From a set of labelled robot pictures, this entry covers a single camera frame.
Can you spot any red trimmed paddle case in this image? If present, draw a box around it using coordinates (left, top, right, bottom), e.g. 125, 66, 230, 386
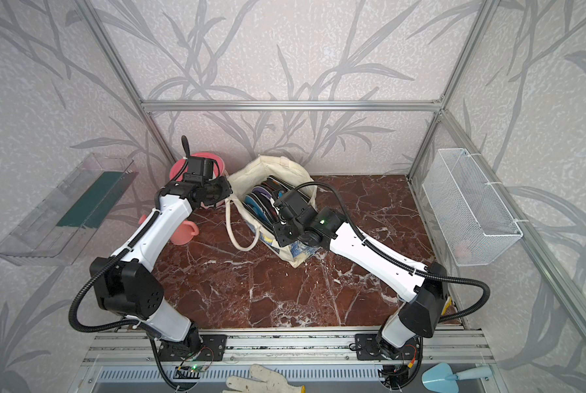
265, 175, 294, 193

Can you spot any clear plastic wall tray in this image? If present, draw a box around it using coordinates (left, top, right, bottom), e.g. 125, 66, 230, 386
0, 153, 138, 266

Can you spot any blue paddle case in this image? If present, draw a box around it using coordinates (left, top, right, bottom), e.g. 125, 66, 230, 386
243, 192, 276, 233

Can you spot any pink bucket with lid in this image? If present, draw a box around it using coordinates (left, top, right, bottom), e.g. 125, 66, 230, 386
169, 152, 225, 179

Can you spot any pink watering can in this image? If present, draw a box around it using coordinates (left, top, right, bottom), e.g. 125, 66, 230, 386
138, 216, 200, 247

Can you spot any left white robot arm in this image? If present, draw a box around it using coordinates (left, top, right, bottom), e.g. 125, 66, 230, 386
68, 175, 232, 347

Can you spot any canvas tote bag starry print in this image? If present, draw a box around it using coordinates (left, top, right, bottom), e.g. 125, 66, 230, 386
225, 156, 318, 268

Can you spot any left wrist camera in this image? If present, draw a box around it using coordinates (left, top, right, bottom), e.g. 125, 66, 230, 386
182, 157, 216, 185

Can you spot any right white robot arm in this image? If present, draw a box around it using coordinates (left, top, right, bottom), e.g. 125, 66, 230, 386
271, 182, 491, 359

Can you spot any white work glove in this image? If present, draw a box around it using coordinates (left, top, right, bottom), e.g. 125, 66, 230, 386
224, 365, 307, 393

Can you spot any aluminium cage frame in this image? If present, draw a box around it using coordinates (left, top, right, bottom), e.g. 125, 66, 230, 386
75, 1, 586, 342

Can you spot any white wire wall basket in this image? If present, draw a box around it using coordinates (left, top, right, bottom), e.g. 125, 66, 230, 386
422, 148, 523, 266

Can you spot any light blue garden trowel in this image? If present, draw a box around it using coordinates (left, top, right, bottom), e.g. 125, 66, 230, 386
422, 363, 493, 393

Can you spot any blue dotted work glove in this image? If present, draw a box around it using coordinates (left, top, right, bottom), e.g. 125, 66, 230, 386
441, 296, 453, 316

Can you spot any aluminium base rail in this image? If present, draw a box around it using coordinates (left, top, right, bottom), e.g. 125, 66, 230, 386
82, 325, 495, 366

